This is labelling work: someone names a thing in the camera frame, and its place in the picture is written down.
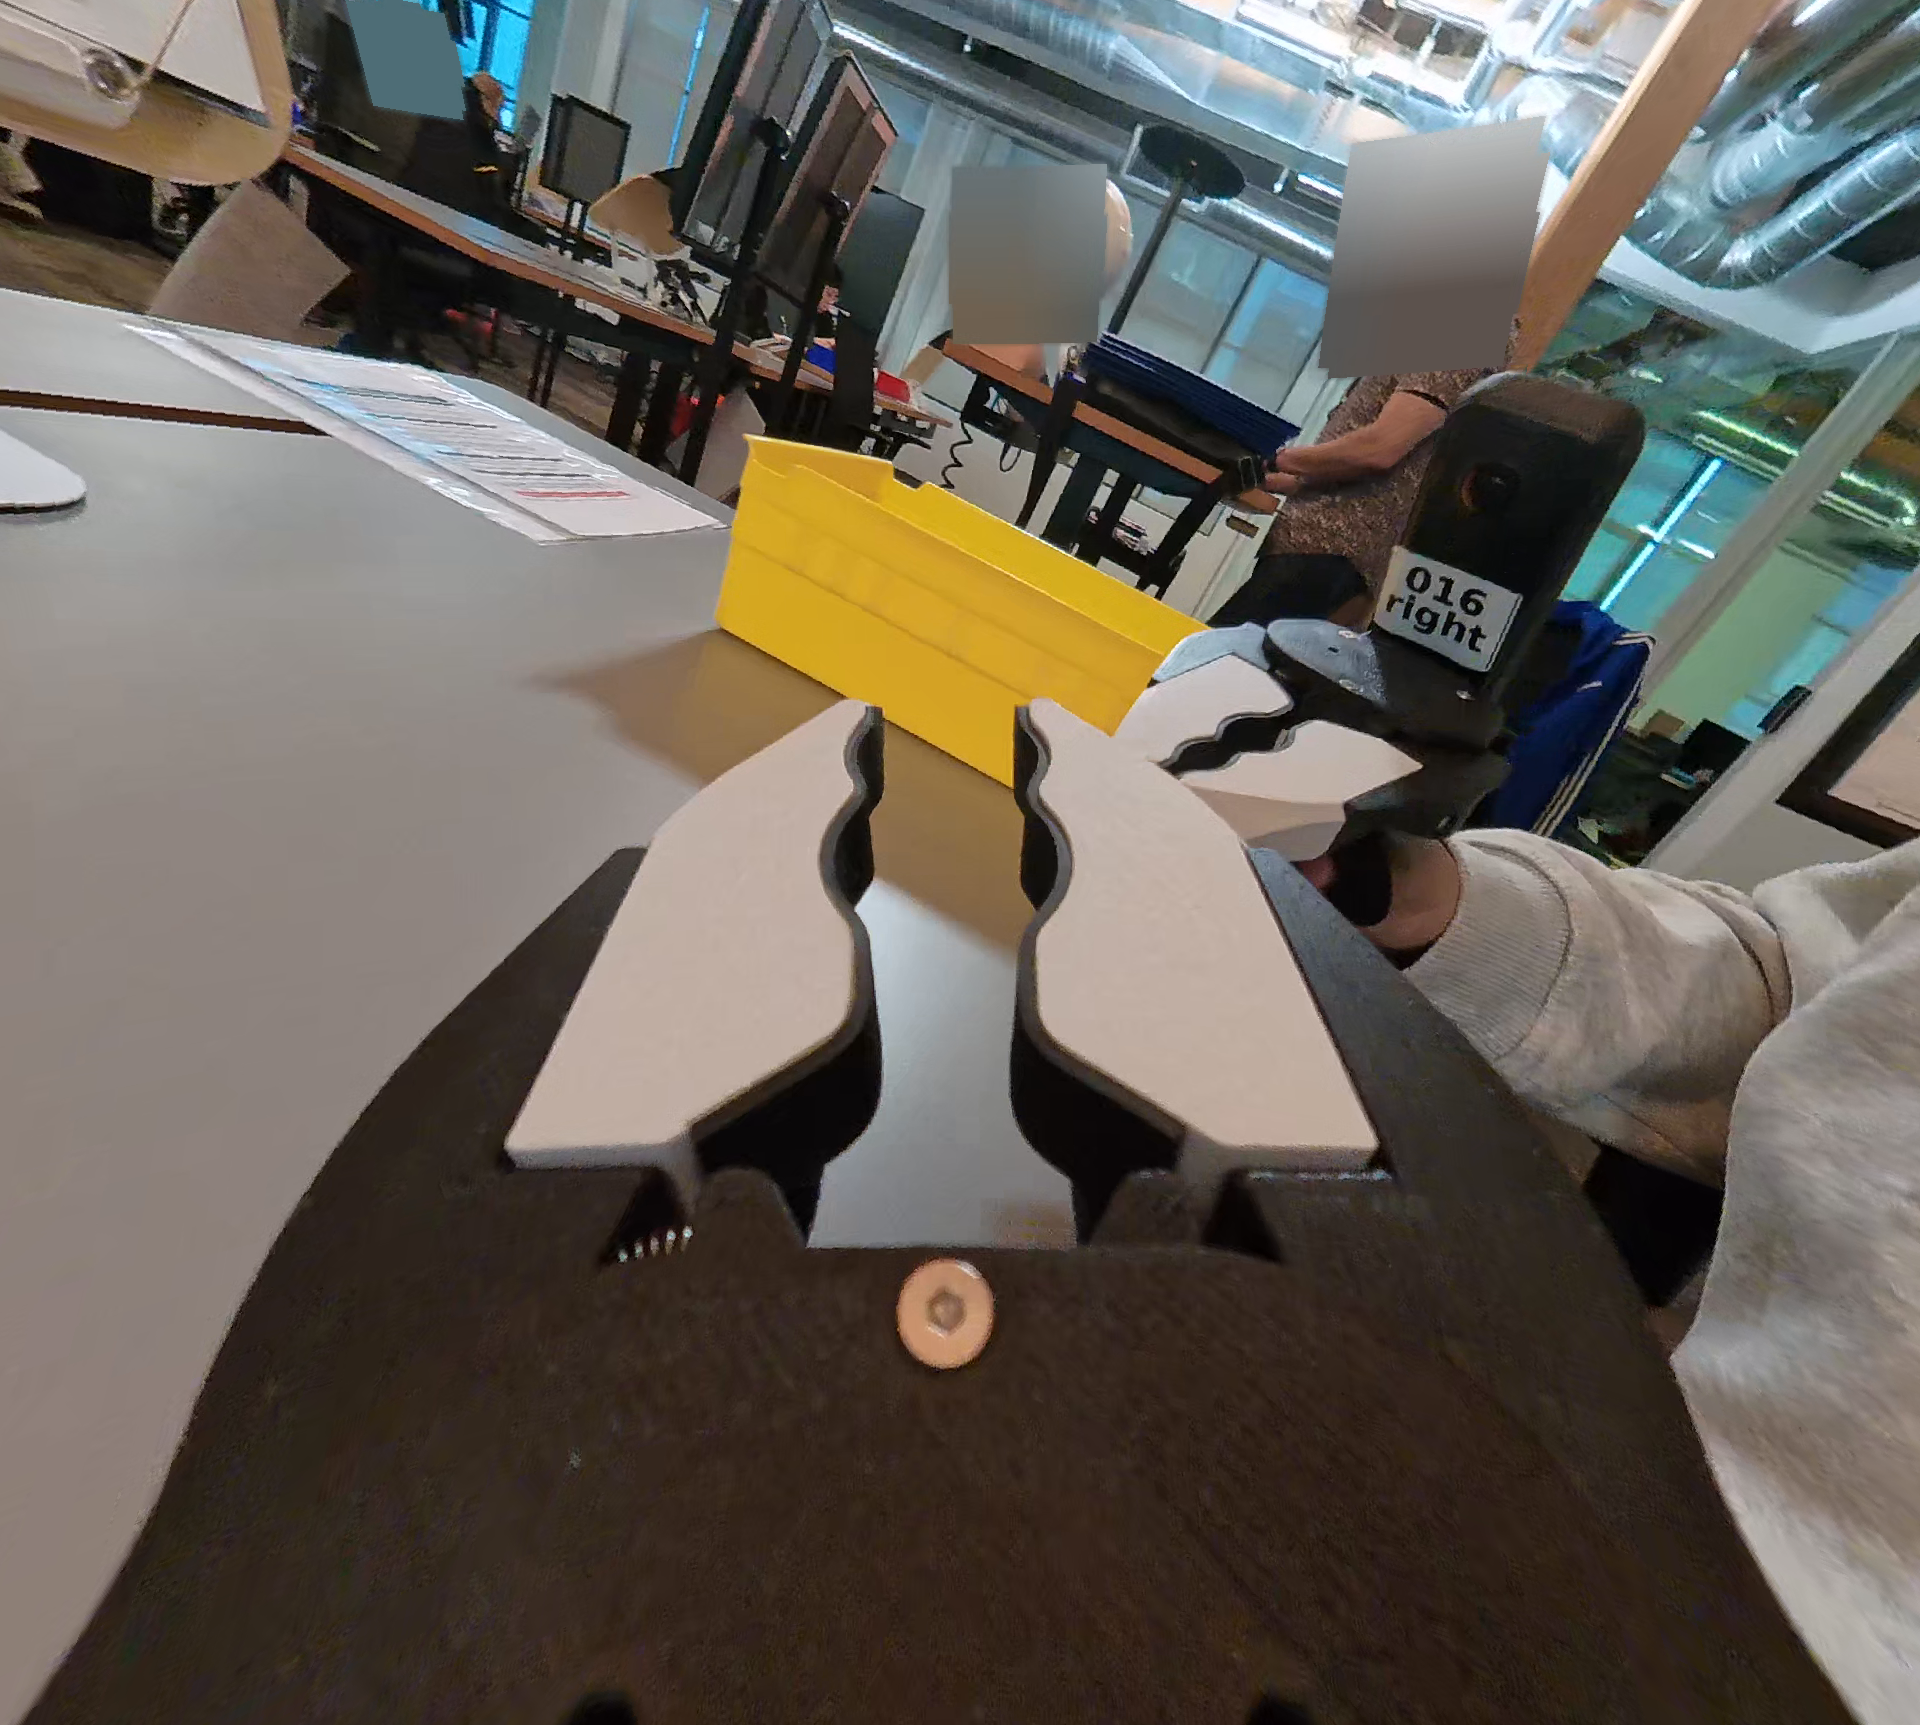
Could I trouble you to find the wooden post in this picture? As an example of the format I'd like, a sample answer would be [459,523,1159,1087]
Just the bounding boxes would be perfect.
[1513,0,1895,332]

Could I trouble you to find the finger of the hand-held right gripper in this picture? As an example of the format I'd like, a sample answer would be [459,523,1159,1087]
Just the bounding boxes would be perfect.
[1122,645,1301,775]
[1184,717,1426,860]

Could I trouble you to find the black computer monitor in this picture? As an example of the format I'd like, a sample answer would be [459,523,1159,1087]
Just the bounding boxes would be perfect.
[666,0,839,257]
[749,53,898,307]

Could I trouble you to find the blue jacket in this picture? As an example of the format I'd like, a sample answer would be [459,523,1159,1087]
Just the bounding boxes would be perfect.
[1483,599,1656,842]

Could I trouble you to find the long wooden-edged desk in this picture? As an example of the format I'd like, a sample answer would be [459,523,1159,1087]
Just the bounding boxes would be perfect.
[284,142,950,485]

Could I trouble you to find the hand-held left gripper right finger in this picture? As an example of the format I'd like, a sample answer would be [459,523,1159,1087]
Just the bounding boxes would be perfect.
[1012,697,1385,1179]

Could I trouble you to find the silver ventilation pipes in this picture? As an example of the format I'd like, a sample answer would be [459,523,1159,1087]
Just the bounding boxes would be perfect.
[1545,0,1920,290]

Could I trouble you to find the person's right forearm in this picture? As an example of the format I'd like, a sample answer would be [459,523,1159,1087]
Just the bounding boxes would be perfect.
[1387,832,1920,1188]

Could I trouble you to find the small black monitor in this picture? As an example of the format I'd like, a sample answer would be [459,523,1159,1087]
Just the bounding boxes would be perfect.
[540,92,633,198]

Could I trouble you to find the black round lamp stand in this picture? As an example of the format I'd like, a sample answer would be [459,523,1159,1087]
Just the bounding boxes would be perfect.
[1114,124,1245,335]

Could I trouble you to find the grey chair back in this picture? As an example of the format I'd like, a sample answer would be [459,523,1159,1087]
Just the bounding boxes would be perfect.
[150,181,352,332]

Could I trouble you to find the laminated paper sheet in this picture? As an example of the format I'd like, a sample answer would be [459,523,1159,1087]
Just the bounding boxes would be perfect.
[129,319,731,546]

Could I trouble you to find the yellow plastic bin with divider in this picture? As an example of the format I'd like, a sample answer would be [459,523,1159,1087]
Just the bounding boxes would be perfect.
[716,437,1215,790]

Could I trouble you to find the white monitor base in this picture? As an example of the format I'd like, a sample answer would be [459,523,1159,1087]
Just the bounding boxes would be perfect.
[0,426,91,512]

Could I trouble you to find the stack of blue trays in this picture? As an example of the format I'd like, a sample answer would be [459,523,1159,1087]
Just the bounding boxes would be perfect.
[1081,330,1301,456]

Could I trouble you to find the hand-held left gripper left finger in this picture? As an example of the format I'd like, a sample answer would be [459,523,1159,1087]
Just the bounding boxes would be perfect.
[506,698,886,1202]

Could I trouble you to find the grey desk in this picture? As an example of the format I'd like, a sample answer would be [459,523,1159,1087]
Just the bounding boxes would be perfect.
[0,290,1277,1725]

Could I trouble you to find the person's right hand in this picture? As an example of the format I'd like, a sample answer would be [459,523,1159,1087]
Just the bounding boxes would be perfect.
[1298,837,1466,961]

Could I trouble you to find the person's grey sweatshirt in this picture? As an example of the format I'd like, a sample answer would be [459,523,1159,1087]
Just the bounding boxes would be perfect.
[1669,855,1920,1725]

